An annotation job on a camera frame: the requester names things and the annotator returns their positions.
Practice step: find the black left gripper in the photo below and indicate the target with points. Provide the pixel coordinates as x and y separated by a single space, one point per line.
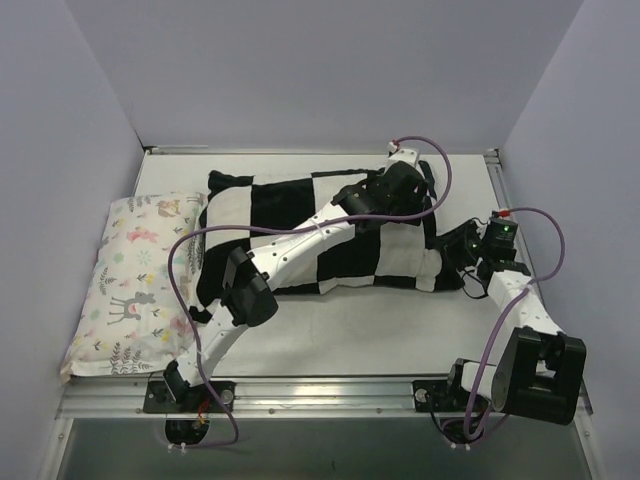
417 185

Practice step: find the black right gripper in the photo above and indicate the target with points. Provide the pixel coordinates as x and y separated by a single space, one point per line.
458 241

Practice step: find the black white checkered pillowcase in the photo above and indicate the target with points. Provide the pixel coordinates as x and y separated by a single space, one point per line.
397 255

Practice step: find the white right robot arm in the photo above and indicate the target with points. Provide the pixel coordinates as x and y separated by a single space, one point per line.
529 367

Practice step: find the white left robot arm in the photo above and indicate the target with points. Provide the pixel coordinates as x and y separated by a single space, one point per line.
251 277

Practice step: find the floral animal print pillow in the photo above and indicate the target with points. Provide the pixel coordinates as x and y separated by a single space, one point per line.
131 321

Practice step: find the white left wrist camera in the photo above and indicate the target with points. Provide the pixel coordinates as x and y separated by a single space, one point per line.
400 154

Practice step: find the aluminium right side rail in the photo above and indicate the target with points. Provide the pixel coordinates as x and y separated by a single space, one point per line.
494 168

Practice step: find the aluminium rail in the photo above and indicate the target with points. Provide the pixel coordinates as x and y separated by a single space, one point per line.
259 397
494 168

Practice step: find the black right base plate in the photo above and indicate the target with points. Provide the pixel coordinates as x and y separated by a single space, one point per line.
435 395

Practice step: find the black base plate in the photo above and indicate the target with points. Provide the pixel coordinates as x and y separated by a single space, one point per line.
158 399
435 395

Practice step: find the aluminium front rail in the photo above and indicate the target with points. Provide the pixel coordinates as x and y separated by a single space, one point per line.
259 397

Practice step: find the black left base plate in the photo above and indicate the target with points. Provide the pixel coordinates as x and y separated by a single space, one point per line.
158 399

